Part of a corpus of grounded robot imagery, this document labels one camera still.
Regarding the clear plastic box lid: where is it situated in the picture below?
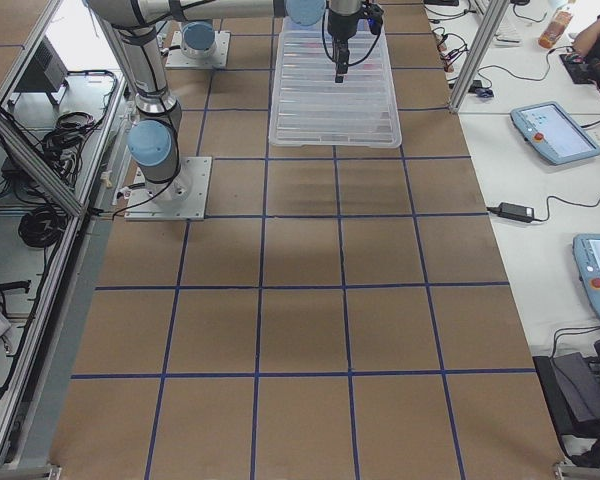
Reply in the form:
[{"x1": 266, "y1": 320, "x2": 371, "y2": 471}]
[{"x1": 269, "y1": 19, "x2": 402, "y2": 148}]

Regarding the far blue teach pendant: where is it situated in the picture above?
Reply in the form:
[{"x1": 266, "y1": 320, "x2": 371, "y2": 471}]
[{"x1": 510, "y1": 101, "x2": 600, "y2": 165}]

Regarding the grey control box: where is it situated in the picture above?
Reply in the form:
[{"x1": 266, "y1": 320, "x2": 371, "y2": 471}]
[{"x1": 14, "y1": 36, "x2": 68, "y2": 106}]

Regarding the orange snack bag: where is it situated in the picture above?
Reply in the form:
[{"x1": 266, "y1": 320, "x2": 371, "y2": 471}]
[{"x1": 537, "y1": 9, "x2": 573, "y2": 49}]

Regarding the coiled black cable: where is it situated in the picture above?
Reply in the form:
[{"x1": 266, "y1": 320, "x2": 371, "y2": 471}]
[{"x1": 18, "y1": 207, "x2": 63, "y2": 249}]

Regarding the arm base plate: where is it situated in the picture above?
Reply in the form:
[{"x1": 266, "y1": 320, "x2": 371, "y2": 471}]
[
  {"x1": 123, "y1": 157, "x2": 212, "y2": 221},
  {"x1": 166, "y1": 31, "x2": 231, "y2": 70}
]

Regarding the black laptop stand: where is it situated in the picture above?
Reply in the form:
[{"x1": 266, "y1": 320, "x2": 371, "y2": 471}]
[{"x1": 533, "y1": 352, "x2": 600, "y2": 439}]

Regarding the black power adapter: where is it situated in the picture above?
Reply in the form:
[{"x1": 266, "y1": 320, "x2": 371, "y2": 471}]
[{"x1": 487, "y1": 202, "x2": 535, "y2": 223}]

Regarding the person's forearm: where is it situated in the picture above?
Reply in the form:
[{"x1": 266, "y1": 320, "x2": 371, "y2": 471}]
[{"x1": 572, "y1": 14, "x2": 600, "y2": 57}]

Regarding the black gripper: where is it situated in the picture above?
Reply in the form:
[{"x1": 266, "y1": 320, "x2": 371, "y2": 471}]
[{"x1": 327, "y1": 0, "x2": 363, "y2": 83}]

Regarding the aluminium frame post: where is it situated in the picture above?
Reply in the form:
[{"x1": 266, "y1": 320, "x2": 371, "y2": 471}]
[{"x1": 449, "y1": 0, "x2": 508, "y2": 113}]

